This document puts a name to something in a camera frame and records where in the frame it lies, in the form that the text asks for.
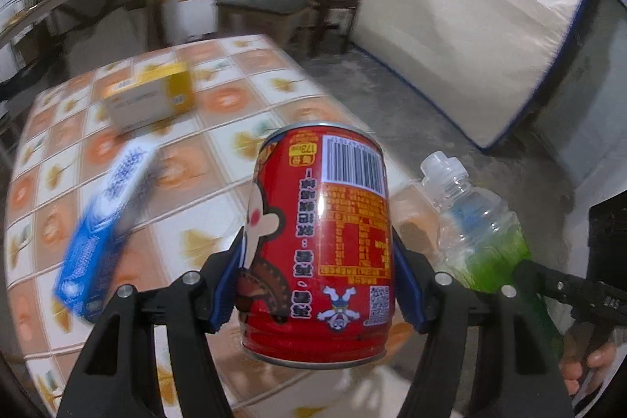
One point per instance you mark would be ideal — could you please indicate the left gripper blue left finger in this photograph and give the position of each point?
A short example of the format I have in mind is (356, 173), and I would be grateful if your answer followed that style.
(116, 372)

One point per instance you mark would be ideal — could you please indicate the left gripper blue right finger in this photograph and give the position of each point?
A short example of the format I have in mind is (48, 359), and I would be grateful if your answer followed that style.
(516, 374)

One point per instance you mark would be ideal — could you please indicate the green plastic bottle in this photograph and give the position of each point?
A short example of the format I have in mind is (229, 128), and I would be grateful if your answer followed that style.
(480, 239)

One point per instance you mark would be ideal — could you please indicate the blue toothpaste box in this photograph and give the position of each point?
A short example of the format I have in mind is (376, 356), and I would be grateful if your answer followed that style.
(113, 210)

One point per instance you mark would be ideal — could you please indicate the red drink can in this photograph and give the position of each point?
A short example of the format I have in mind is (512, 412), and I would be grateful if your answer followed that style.
(315, 287)

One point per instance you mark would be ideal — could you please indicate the white yellow medicine box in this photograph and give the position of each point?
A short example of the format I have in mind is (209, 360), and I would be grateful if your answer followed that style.
(155, 94)

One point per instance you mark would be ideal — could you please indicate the person's right hand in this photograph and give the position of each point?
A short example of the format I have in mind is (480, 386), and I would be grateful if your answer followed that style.
(572, 368)

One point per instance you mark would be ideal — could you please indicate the patterned tablecloth dining table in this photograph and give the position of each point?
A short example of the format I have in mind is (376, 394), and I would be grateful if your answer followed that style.
(246, 88)

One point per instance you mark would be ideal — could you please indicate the white mattress blue trim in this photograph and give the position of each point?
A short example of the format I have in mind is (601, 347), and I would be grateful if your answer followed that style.
(479, 61)

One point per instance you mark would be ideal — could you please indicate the dark wooden stool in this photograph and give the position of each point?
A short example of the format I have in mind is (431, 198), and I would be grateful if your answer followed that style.
(325, 10)

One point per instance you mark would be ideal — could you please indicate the wooden chair black seat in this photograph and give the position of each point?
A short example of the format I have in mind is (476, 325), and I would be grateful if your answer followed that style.
(283, 18)

